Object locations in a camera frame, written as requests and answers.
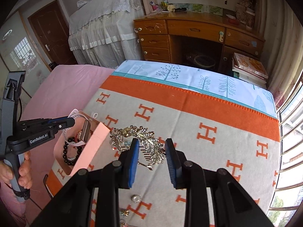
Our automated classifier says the stack of books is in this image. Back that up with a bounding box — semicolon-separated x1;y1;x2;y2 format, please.
232;53;268;89

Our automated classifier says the frosted glass wardrobe door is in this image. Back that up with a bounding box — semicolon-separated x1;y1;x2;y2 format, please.
1;12;50;97

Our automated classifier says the beige curtain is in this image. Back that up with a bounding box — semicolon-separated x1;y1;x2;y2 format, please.
259;0;302;108

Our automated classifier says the flower crystal brooch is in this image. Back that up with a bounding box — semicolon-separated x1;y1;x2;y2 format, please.
119;208;130;218

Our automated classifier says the white lace covered piano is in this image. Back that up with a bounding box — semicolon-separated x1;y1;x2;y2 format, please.
68;0;144;68

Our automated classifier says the pink jewelry tray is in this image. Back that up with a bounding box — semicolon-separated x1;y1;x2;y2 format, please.
52;109;109;180

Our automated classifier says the black bead bracelet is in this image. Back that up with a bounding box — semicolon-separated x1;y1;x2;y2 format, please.
62;136;84;167

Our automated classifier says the brown wooden door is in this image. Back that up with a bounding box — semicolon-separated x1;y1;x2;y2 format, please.
28;0;77;65

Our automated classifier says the wooden desk with drawers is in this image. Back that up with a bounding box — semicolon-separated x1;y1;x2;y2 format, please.
134;12;265;75

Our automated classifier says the window security grille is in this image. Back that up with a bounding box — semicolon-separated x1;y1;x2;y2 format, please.
267;76;302;226

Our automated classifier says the orange H pattern blanket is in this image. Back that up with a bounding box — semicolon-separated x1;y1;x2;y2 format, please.
46;75;281;227

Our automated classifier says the light blue printed sheet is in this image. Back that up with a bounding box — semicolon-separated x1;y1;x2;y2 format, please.
112;60;277;119

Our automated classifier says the pink smart watch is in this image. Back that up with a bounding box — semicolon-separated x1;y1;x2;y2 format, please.
63;109;99;148

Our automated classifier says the person left hand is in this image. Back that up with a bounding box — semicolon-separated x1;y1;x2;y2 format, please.
0;151;32;189

